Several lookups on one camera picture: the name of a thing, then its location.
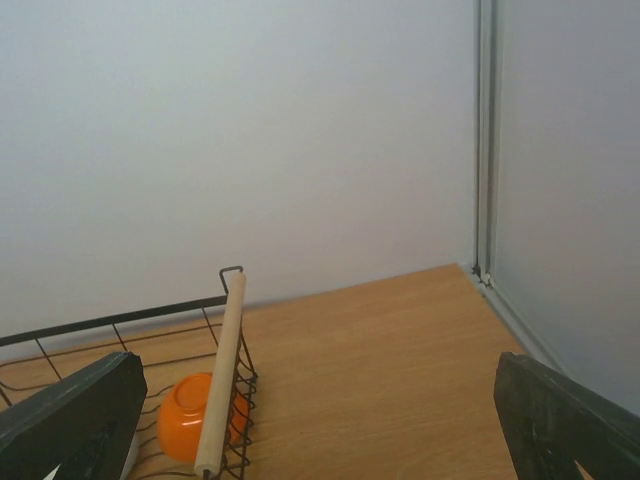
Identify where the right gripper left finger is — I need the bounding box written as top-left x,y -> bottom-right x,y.
1,352 -> 147,479

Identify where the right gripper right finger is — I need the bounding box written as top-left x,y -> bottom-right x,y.
494,352 -> 639,479

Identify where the orange bowl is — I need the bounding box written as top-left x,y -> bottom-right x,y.
156,371 -> 250,464

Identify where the black wire dish rack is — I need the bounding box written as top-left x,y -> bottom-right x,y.
1,266 -> 243,479

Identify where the white bowl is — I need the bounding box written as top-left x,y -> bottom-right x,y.
120,434 -> 140,480

